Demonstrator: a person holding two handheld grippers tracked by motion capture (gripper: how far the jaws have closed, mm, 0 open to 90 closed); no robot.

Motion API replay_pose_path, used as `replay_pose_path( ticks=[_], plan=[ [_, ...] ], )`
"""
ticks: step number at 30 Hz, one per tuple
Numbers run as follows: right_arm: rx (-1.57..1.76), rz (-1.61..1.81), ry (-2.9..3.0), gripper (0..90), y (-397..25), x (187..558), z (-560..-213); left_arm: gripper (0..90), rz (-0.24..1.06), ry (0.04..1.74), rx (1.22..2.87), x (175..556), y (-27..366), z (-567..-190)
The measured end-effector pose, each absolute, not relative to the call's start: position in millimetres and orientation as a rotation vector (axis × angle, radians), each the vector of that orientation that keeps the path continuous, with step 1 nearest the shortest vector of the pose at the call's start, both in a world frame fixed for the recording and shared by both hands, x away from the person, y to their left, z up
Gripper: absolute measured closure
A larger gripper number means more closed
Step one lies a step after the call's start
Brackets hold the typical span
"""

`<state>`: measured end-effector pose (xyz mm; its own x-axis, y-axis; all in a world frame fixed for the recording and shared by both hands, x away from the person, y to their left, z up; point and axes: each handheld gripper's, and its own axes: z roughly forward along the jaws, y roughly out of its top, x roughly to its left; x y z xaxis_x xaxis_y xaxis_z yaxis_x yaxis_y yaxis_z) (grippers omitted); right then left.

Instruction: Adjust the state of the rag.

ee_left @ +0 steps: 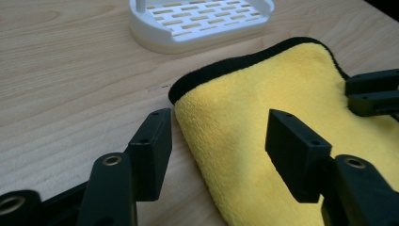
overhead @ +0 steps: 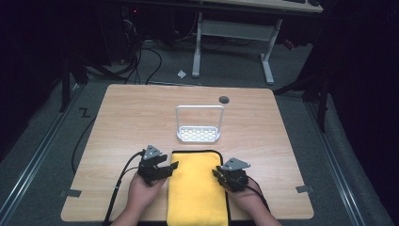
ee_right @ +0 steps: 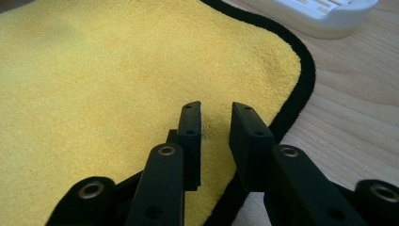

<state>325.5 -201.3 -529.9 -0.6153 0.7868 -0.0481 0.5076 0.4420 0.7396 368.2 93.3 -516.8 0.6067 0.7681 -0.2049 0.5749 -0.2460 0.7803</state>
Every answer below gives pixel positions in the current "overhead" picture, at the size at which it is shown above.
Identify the desk with white metal legs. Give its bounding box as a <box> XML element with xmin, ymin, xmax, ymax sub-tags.
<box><xmin>189</xmin><ymin>0</ymin><xmax>325</xmax><ymax>86</ymax></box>

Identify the white slotted rack with handle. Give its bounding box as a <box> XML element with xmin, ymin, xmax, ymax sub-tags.
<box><xmin>175</xmin><ymin>105</ymin><xmax>226</xmax><ymax>144</ymax></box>

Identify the thin black floor cable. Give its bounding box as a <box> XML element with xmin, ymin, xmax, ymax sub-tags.
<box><xmin>71</xmin><ymin>115</ymin><xmax>98</xmax><ymax>175</ymax></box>

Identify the yellow towel with black edge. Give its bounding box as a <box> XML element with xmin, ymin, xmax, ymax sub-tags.
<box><xmin>166</xmin><ymin>150</ymin><xmax>232</xmax><ymax>226</ymax></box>

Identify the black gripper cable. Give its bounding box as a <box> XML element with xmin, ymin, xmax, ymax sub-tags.
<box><xmin>246</xmin><ymin>176</ymin><xmax>271</xmax><ymax>212</ymax></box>
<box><xmin>103</xmin><ymin>150</ymin><xmax>146</xmax><ymax>226</ymax></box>

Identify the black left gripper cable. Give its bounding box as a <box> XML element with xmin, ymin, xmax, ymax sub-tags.
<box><xmin>103</xmin><ymin>150</ymin><xmax>146</xmax><ymax>226</ymax></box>

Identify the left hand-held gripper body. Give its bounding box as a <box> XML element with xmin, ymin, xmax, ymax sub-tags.
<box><xmin>136</xmin><ymin>144</ymin><xmax>169</xmax><ymax>186</ymax></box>

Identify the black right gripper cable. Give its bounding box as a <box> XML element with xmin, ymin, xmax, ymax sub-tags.
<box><xmin>246</xmin><ymin>176</ymin><xmax>271</xmax><ymax>212</ymax></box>

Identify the person's left hand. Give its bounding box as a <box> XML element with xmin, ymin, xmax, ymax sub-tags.
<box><xmin>126</xmin><ymin>172</ymin><xmax>168</xmax><ymax>218</ymax></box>

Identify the metal floor rail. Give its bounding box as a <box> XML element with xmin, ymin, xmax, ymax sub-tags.
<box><xmin>305</xmin><ymin>102</ymin><xmax>368</xmax><ymax>226</ymax></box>
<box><xmin>0</xmin><ymin>82</ymin><xmax>83</xmax><ymax>220</ymax></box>

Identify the black metal stand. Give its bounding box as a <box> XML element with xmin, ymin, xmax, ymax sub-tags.
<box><xmin>272</xmin><ymin>46</ymin><xmax>333</xmax><ymax>134</ymax></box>
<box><xmin>57</xmin><ymin>51</ymin><xmax>90</xmax><ymax>114</ymax></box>

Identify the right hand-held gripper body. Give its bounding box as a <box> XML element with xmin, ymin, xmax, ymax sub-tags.
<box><xmin>217</xmin><ymin>156</ymin><xmax>252</xmax><ymax>193</ymax></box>

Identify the person's right hand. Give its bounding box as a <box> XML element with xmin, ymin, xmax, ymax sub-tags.
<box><xmin>227</xmin><ymin>176</ymin><xmax>267</xmax><ymax>215</ymax></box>

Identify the bundle of black floor cables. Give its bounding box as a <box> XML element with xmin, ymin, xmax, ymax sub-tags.
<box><xmin>84</xmin><ymin>12</ymin><xmax>164</xmax><ymax>86</ymax></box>

